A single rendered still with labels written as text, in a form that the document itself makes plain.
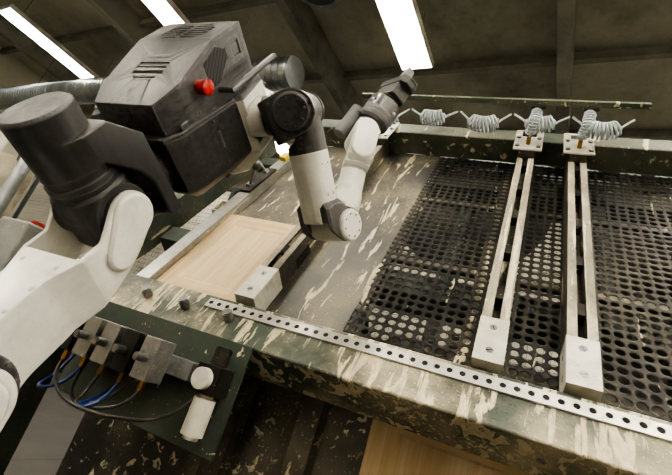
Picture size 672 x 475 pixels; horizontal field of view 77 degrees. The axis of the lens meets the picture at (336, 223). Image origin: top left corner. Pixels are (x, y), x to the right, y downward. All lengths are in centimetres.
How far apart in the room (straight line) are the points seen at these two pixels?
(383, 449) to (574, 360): 48
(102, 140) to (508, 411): 85
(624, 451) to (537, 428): 13
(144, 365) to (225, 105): 58
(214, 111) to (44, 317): 47
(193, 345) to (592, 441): 83
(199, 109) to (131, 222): 26
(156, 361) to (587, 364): 88
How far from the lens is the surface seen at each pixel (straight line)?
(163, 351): 105
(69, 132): 78
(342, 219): 97
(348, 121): 114
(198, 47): 94
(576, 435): 92
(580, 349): 102
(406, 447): 115
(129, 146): 84
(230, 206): 160
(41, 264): 85
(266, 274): 117
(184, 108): 88
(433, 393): 91
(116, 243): 82
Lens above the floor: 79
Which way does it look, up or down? 20 degrees up
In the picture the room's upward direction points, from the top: 18 degrees clockwise
